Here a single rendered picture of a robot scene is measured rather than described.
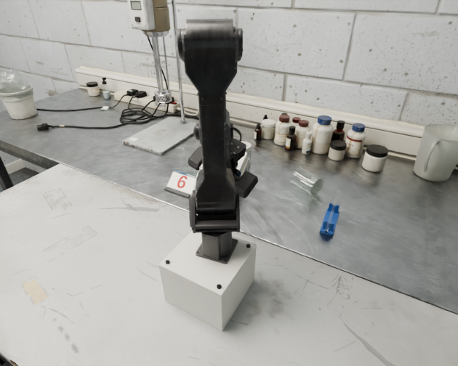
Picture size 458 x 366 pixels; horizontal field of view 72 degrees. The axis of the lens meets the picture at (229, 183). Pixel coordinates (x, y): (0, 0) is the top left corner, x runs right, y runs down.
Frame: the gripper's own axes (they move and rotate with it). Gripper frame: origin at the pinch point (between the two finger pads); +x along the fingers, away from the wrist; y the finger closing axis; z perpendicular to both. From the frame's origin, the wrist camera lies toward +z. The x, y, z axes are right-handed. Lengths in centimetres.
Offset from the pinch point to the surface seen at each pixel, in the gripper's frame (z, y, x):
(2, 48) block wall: 20, 212, 52
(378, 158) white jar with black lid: 39, -31, 18
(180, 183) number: -5.1, 14.5, 8.5
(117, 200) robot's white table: -20.4, 25.2, 4.9
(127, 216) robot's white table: -22.6, 16.9, 1.8
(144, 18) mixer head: 29, 50, -13
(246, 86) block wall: 52, 31, 27
